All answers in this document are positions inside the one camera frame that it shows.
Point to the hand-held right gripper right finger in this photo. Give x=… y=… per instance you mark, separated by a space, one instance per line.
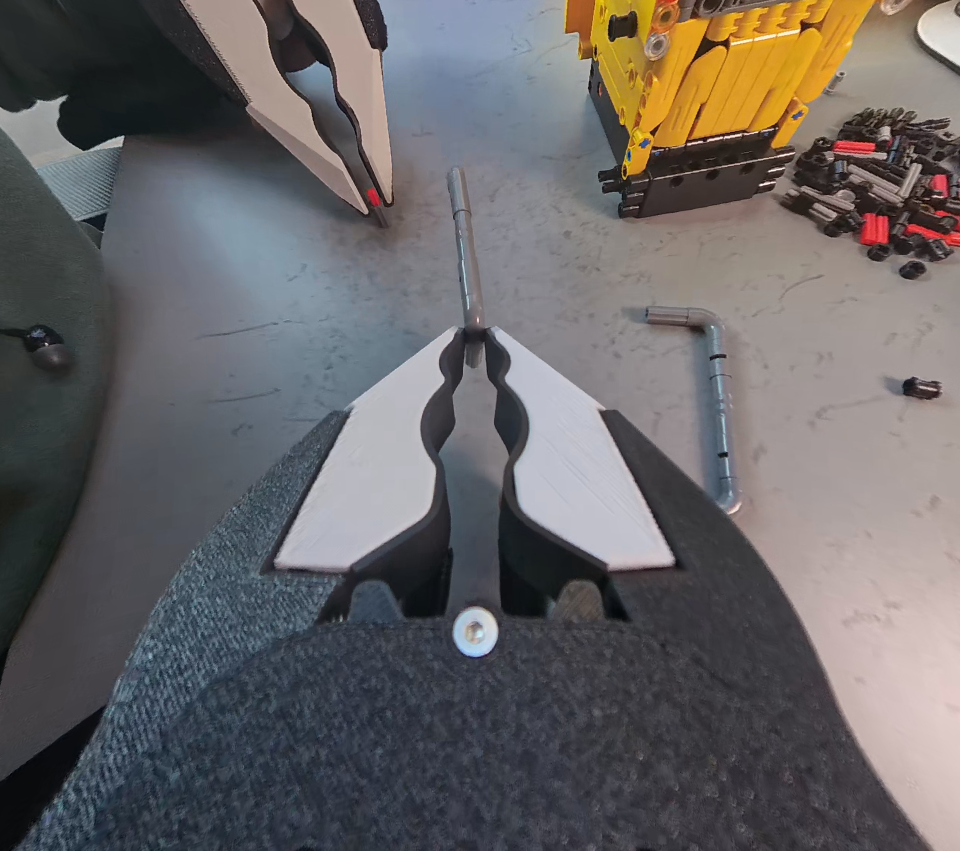
x=577 y=483

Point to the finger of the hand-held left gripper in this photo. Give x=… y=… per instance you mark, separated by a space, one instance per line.
x=345 y=41
x=247 y=63

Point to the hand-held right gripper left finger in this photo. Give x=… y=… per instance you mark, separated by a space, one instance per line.
x=360 y=483

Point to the grey bent lego tube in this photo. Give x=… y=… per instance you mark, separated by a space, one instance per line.
x=466 y=266
x=718 y=416

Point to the red grey lego pin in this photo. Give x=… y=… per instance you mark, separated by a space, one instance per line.
x=373 y=197

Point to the person's left forearm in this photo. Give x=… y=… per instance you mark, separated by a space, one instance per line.
x=45 y=3

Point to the loose black lego pin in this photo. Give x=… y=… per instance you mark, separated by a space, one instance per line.
x=921 y=387

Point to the yellow lego robot model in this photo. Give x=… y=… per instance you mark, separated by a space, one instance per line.
x=712 y=78

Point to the small grey lego pin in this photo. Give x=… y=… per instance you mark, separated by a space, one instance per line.
x=834 y=83

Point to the grey office chair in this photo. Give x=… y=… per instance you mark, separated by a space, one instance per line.
x=82 y=183

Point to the pile of black red pins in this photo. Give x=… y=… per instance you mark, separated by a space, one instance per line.
x=862 y=191

